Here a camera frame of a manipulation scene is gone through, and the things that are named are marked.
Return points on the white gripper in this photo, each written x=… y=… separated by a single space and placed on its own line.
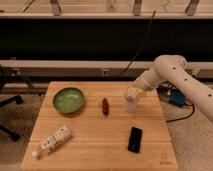
x=135 y=92

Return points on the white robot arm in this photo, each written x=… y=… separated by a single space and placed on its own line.
x=171 y=68

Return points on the blue device on floor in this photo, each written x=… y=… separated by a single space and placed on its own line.
x=177 y=98

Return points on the black phone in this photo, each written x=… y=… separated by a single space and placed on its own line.
x=135 y=140

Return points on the wooden table board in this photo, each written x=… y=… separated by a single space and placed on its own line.
x=100 y=142

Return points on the green bowl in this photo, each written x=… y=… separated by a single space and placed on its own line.
x=68 y=100

